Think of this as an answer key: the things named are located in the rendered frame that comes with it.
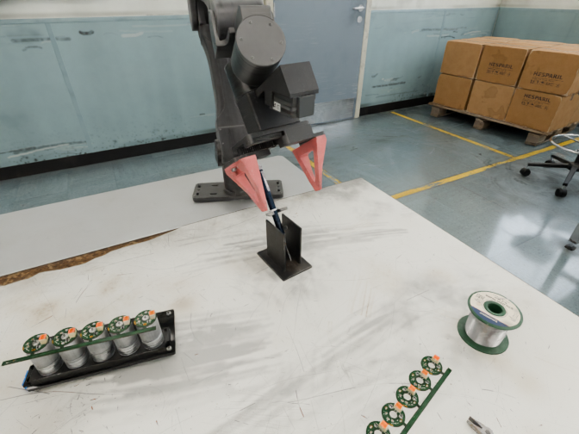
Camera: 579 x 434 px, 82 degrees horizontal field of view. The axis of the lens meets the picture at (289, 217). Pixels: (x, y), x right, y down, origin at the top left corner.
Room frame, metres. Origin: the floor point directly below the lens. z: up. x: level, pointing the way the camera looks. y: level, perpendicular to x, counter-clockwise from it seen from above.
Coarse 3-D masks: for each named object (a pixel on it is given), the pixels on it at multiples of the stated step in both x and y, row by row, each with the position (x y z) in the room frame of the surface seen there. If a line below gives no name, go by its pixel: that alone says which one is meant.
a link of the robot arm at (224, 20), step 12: (192, 0) 0.73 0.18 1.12; (204, 0) 0.67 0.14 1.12; (216, 0) 0.52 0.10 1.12; (228, 0) 0.53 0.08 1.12; (240, 0) 0.53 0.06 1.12; (252, 0) 0.53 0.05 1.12; (192, 12) 0.73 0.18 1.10; (216, 12) 0.50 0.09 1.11; (228, 12) 0.51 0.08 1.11; (192, 24) 0.74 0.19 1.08; (216, 24) 0.50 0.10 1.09; (228, 24) 0.50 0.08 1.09
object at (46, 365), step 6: (48, 348) 0.22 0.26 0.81; (54, 348) 0.23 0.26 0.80; (54, 354) 0.23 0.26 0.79; (30, 360) 0.22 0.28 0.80; (36, 360) 0.21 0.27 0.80; (42, 360) 0.22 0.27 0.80; (48, 360) 0.22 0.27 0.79; (54, 360) 0.22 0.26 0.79; (60, 360) 0.23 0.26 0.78; (36, 366) 0.21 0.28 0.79; (42, 366) 0.22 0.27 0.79; (48, 366) 0.22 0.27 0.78; (54, 366) 0.22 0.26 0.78; (60, 366) 0.22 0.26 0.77; (42, 372) 0.21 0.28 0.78; (48, 372) 0.22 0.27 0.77
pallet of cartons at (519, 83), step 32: (448, 64) 3.68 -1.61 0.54; (480, 64) 3.40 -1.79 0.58; (512, 64) 3.17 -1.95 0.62; (544, 64) 2.97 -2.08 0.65; (576, 64) 2.79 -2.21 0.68; (448, 96) 3.60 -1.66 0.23; (480, 96) 3.32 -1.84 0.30; (512, 96) 3.10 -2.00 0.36; (544, 96) 2.89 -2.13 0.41; (576, 96) 2.91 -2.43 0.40; (480, 128) 3.22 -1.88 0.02; (544, 128) 2.81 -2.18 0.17
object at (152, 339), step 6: (144, 318) 0.26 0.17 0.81; (144, 324) 0.25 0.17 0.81; (156, 324) 0.26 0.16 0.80; (156, 330) 0.25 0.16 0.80; (144, 336) 0.25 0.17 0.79; (150, 336) 0.25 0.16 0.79; (156, 336) 0.25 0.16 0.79; (162, 336) 0.26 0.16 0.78; (144, 342) 0.25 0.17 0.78; (150, 342) 0.25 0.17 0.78; (156, 342) 0.25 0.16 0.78; (162, 342) 0.26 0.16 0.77; (150, 348) 0.25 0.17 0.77
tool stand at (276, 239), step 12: (276, 228) 0.42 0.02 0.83; (288, 228) 0.45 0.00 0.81; (300, 228) 0.42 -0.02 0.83; (276, 240) 0.42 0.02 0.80; (288, 240) 0.45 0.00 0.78; (300, 240) 0.42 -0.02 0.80; (264, 252) 0.45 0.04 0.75; (276, 252) 0.42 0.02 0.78; (300, 252) 0.42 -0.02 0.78; (276, 264) 0.42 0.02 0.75; (288, 264) 0.42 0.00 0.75; (300, 264) 0.42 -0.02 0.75; (288, 276) 0.39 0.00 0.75
